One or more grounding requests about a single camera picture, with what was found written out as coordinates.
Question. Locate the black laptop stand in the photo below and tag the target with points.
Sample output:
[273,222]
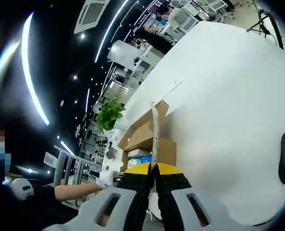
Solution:
[267,26]

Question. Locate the ceiling air conditioner vent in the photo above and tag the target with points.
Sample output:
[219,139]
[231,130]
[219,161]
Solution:
[91,15]

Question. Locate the brown cardboard shoe box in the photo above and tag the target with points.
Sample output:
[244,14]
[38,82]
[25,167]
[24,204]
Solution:
[142,134]

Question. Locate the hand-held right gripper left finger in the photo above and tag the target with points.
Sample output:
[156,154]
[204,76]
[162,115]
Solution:
[103,211]

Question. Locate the person's black clothed torso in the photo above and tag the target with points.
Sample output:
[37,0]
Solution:
[36,216]

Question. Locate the small white carton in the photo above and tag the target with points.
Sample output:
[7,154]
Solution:
[138,152]

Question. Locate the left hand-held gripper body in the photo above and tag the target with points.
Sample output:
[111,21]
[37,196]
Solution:
[105,180]

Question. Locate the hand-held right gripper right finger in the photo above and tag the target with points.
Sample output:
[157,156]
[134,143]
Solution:
[178,207]

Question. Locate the white office chair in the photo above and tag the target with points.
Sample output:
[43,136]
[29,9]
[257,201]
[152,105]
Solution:
[188,20]

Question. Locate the potted green plant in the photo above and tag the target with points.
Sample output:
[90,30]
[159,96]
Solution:
[109,115]

